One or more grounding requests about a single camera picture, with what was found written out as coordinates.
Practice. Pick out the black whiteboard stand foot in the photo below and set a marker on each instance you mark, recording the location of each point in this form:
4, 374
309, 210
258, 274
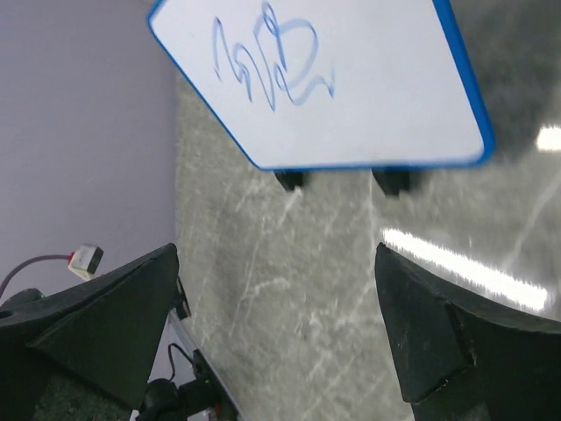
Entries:
290, 180
392, 181

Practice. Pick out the right black whiteboard stand foot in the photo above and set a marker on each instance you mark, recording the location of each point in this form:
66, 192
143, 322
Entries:
392, 181

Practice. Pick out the blue-framed small whiteboard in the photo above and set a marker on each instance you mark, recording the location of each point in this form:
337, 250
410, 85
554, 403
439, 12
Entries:
312, 85

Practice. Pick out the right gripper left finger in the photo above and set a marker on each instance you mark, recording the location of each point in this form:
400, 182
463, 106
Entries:
86, 353

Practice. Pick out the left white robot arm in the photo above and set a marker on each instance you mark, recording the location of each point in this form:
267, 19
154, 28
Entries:
164, 400

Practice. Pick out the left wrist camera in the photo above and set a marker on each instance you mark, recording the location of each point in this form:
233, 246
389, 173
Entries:
85, 261

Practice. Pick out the left black whiteboard stand foot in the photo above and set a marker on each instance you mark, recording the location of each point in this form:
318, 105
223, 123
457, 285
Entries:
290, 180

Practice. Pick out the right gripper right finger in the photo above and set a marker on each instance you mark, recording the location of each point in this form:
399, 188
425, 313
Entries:
460, 356

